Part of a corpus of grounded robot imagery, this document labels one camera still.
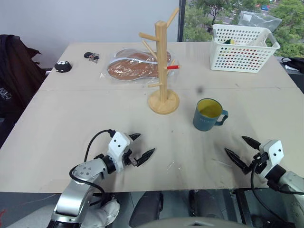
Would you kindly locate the black window frame post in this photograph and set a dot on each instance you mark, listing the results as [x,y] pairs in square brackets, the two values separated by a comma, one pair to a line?
[181,19]

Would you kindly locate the yellow green sponge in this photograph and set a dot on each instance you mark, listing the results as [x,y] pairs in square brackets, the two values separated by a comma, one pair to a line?
[229,41]

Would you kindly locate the clear plastic bag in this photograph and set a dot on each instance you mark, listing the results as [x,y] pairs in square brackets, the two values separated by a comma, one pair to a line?
[261,20]

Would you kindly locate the black key fob with keys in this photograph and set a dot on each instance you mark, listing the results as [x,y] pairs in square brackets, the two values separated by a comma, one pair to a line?
[90,56]

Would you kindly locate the dark rounded shape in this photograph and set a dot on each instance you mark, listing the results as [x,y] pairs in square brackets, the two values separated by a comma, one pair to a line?
[147,207]

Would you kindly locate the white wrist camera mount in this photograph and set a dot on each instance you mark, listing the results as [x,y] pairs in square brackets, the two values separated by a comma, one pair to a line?
[273,154]
[118,145]

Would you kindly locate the clear bag of insoles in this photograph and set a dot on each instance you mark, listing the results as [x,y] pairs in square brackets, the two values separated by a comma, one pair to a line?
[111,76]

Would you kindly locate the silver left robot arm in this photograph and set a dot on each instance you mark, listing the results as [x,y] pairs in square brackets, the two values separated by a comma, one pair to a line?
[73,197]

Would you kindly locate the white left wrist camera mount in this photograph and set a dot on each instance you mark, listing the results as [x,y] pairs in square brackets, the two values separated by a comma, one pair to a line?
[118,145]

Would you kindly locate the dark jacket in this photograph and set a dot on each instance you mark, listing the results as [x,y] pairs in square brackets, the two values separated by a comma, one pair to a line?
[14,76]

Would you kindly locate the white perforated plastic basket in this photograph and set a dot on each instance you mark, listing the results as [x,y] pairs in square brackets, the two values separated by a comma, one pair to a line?
[237,59]

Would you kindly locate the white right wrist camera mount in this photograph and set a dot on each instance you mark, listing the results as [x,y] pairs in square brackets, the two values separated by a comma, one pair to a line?
[273,154]

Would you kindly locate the white padded cover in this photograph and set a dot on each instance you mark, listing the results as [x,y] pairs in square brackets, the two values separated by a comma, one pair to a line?
[104,213]

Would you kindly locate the wooden mug tree stand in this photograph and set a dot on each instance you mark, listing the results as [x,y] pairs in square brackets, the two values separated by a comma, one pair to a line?
[162,78]

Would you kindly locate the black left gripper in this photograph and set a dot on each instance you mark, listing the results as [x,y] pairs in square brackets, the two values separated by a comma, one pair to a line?
[129,159]

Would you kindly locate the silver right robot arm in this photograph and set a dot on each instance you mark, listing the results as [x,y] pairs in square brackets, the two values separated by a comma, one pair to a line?
[291,187]

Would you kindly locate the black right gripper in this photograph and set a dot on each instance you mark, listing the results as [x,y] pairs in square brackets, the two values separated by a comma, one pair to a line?
[260,162]

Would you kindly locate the teal mug yellow inside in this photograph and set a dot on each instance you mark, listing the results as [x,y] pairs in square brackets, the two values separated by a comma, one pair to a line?
[203,121]

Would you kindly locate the black round toy with eyes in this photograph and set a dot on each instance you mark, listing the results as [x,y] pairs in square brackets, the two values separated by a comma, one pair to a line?
[62,66]

